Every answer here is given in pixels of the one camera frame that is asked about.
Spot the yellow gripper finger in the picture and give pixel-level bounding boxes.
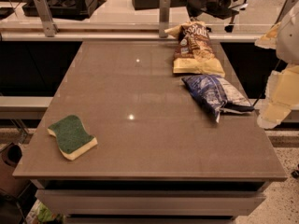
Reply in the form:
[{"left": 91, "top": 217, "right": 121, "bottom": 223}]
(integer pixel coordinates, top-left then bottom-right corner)
[
  {"left": 255, "top": 22, "right": 280, "bottom": 49},
  {"left": 257, "top": 64, "right": 299, "bottom": 129}
]

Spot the brown chip bag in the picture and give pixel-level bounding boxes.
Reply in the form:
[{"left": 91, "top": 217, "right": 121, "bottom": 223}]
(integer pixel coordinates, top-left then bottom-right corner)
[{"left": 165, "top": 21, "right": 225, "bottom": 77}]

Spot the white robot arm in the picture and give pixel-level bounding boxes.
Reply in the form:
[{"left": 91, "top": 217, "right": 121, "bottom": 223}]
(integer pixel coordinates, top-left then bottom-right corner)
[{"left": 255, "top": 7, "right": 299, "bottom": 129}]

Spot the blue chip bag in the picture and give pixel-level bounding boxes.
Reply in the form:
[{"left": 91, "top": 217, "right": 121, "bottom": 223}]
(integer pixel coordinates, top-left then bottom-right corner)
[{"left": 182, "top": 75, "right": 254, "bottom": 122}]

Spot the green yellow sponge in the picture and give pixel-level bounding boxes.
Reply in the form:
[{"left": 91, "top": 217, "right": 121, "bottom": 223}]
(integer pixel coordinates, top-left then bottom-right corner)
[{"left": 48, "top": 115, "right": 97, "bottom": 161}]

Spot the white table drawer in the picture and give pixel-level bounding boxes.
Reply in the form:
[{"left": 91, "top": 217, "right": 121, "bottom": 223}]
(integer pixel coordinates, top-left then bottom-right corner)
[{"left": 36, "top": 189, "right": 265, "bottom": 217}]

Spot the black tray on counter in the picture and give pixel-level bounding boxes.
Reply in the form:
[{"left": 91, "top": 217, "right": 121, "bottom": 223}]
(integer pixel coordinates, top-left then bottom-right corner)
[{"left": 21, "top": 0, "right": 107, "bottom": 21}]

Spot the brown bin on floor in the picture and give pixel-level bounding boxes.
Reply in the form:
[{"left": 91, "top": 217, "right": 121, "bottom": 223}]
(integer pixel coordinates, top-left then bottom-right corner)
[{"left": 0, "top": 142, "right": 31, "bottom": 198}]

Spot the black cable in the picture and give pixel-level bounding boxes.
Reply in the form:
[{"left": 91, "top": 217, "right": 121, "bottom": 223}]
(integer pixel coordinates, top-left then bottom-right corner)
[{"left": 252, "top": 93, "right": 263, "bottom": 107}]

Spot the middle metal rail bracket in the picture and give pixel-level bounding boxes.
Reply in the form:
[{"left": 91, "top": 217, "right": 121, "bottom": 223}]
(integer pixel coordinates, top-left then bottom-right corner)
[{"left": 159, "top": 0, "right": 171, "bottom": 38}]

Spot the metal rail bracket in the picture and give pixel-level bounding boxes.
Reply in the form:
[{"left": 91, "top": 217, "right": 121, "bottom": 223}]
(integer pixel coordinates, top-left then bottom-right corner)
[
  {"left": 33, "top": 0, "right": 58, "bottom": 37},
  {"left": 159, "top": 0, "right": 171, "bottom": 38}
]

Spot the left metal rail bracket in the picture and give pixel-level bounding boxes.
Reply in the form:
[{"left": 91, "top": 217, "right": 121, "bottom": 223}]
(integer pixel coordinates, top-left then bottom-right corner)
[{"left": 33, "top": 0, "right": 58, "bottom": 37}]

